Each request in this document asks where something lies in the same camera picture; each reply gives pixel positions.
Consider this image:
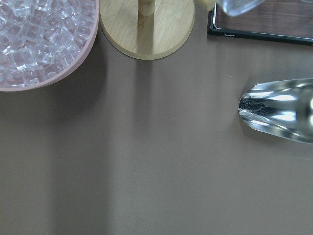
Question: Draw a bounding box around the clear glass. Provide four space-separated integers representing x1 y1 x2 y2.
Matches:
216 0 264 17

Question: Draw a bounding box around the steel ice scoop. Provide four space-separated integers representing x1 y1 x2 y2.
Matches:
238 78 313 144

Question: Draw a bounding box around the clear ice cubes pile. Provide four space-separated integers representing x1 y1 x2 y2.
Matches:
0 0 96 87

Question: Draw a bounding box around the black framed tray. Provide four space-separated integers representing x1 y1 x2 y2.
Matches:
207 0 313 46

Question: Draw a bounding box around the pink bowl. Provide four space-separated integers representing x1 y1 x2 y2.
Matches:
0 0 100 93

